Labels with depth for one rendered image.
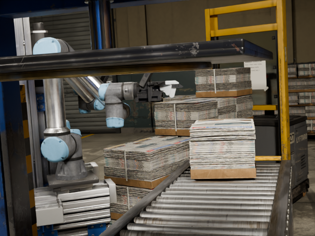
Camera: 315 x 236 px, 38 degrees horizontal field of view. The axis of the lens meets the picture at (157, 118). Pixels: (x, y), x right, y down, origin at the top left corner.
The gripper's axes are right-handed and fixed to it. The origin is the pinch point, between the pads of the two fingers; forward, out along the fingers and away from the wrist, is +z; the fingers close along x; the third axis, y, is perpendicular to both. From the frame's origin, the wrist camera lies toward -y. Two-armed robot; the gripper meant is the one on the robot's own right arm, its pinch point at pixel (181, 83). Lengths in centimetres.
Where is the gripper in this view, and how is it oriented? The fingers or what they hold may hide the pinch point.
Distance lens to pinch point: 195.2
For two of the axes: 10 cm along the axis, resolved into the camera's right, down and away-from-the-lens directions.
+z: 9.9, -0.4, -1.6
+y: 0.4, 10.0, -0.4
